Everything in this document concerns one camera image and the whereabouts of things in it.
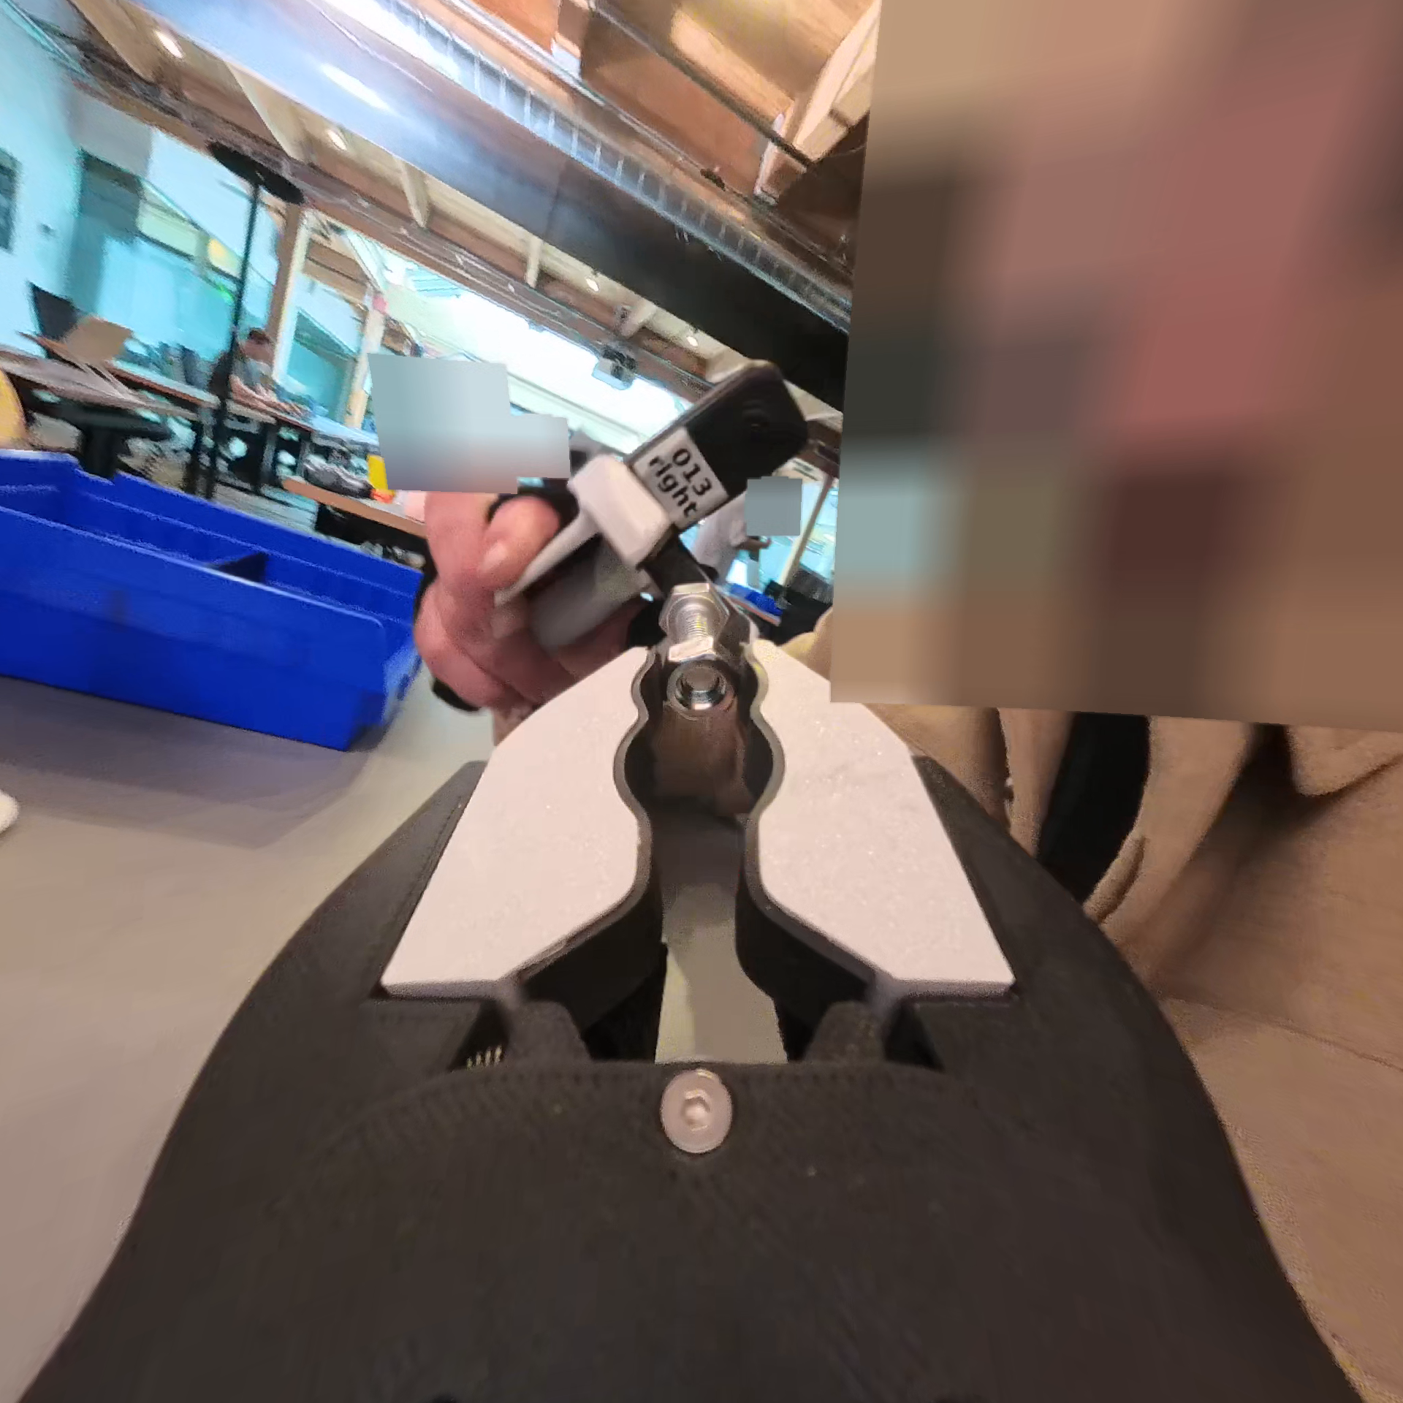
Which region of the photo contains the black floor pole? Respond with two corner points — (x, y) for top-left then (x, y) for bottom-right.
(209, 142), (303, 500)

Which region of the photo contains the grey desk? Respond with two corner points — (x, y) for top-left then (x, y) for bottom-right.
(0, 673), (790, 1403)

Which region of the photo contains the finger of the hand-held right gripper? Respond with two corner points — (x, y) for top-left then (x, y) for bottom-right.
(568, 453), (688, 563)

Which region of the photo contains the wood top office desk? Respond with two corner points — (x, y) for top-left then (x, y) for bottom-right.
(283, 476), (429, 538)
(0, 344), (221, 495)

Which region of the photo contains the person's right hand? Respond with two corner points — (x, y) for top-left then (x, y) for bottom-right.
(414, 488), (660, 713)

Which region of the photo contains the person's black garment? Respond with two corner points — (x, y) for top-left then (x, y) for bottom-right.
(1036, 713), (1153, 905)

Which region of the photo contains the steel hex bolt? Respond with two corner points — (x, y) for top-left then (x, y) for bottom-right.
(660, 583), (725, 712)

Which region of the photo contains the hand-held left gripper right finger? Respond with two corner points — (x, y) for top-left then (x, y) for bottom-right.
(737, 645), (1016, 1037)

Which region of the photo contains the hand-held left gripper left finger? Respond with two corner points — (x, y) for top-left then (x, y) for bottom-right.
(378, 645), (668, 1016)

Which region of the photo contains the person's tan coat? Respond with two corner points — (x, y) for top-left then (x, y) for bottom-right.
(812, 608), (1403, 1403)

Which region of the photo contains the blue plastic bin with divider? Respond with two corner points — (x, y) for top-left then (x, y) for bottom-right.
(0, 449), (423, 752)

